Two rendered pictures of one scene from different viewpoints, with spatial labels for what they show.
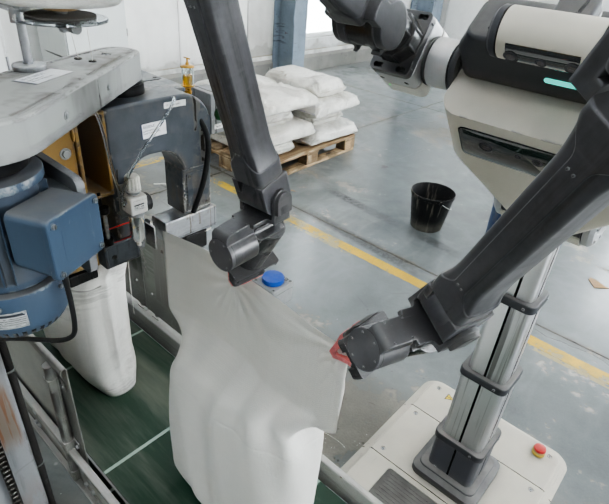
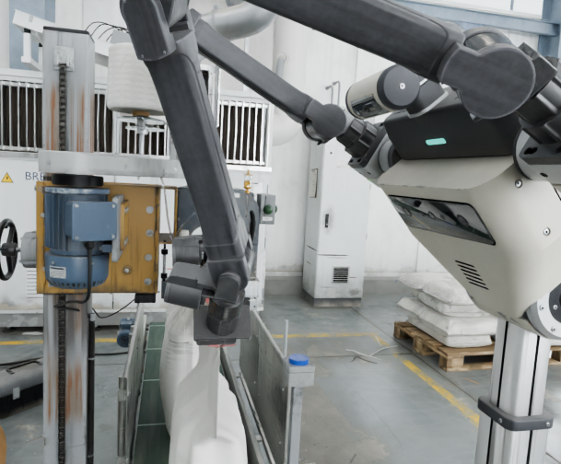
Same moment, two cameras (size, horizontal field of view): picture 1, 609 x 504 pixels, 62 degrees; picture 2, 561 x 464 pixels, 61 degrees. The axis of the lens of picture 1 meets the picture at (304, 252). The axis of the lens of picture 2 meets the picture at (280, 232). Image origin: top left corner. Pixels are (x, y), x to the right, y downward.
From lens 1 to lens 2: 74 cm
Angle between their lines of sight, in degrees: 43
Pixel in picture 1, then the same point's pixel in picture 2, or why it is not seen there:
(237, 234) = (182, 240)
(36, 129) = (97, 162)
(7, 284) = (63, 249)
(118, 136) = (185, 206)
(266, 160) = not seen: hidden behind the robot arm
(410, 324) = (204, 272)
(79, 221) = (98, 213)
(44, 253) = (71, 222)
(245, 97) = not seen: hidden behind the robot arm
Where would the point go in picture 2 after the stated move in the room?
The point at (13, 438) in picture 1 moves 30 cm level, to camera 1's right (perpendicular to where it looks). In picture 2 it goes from (75, 414) to (136, 453)
